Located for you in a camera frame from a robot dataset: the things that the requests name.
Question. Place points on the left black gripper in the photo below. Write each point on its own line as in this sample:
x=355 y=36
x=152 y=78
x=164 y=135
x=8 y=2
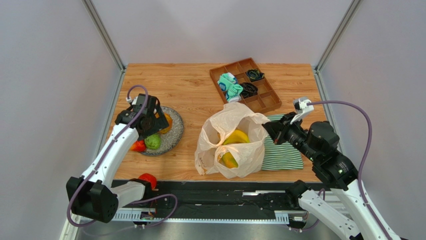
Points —
x=160 y=122

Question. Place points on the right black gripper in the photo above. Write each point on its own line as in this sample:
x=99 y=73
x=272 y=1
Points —
x=275 y=130

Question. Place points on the small pineapple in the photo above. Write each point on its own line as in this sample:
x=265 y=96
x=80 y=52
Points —
x=170 y=124

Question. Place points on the yellow banana bunch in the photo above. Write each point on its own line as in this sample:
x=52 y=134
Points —
x=237 y=137

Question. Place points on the translucent beige plastic bag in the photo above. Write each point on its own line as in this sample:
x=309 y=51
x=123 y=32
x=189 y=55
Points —
x=220 y=126

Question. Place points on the yellow green mango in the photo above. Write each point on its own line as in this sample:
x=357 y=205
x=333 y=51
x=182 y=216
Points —
x=228 y=161

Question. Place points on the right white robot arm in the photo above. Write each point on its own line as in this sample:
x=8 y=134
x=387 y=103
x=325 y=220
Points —
x=337 y=172

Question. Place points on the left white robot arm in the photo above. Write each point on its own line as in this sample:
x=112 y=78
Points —
x=91 y=195

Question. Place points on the grey fruit plate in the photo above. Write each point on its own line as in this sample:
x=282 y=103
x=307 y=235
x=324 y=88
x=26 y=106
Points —
x=170 y=139

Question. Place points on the small red orange fruit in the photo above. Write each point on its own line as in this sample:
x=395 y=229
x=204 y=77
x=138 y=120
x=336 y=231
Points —
x=139 y=146

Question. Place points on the green striped cloth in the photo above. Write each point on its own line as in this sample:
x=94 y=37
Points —
x=280 y=157

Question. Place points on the brown compartment tray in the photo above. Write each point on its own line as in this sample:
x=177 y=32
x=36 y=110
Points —
x=265 y=101

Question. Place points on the red orange peach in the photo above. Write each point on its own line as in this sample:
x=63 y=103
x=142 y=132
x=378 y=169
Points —
x=150 y=179

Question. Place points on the black yellow sock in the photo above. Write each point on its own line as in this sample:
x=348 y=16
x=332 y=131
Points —
x=254 y=75

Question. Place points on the mint green sock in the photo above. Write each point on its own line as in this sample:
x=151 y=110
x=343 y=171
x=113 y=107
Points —
x=229 y=85

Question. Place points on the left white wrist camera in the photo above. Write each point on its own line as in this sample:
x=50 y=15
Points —
x=131 y=99

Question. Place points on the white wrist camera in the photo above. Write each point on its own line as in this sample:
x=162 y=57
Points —
x=302 y=108
x=131 y=99

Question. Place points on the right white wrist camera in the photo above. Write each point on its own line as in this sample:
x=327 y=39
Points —
x=302 y=108

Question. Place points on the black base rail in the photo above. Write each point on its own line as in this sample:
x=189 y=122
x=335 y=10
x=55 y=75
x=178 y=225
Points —
x=215 y=202

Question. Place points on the left aluminium frame post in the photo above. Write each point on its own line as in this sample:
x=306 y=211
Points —
x=97 y=20

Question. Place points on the aluminium frame post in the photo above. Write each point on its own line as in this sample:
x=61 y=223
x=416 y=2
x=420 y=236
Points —
x=345 y=21
x=97 y=20

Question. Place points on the right aluminium frame post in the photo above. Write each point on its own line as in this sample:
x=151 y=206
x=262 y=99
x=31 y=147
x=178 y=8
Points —
x=345 y=21

